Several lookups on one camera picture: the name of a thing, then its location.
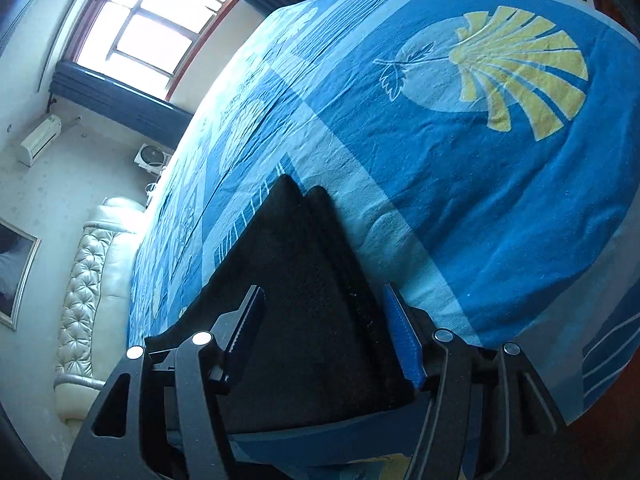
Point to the white tufted headboard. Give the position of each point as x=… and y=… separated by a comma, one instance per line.
x=95, y=285

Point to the blue printed blanket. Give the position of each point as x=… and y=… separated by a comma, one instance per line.
x=450, y=185

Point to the black pants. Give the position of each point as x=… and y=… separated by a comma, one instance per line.
x=300, y=310

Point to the white wall air conditioner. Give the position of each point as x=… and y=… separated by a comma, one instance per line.
x=40, y=137

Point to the white fan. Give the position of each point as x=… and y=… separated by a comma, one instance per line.
x=151, y=156

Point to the window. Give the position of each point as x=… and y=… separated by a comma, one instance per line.
x=150, y=35

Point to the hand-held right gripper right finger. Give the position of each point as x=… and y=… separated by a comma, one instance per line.
x=402, y=340

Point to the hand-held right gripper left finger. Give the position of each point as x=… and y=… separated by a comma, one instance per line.
x=246, y=327

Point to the framed wall picture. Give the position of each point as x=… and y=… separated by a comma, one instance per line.
x=12, y=270

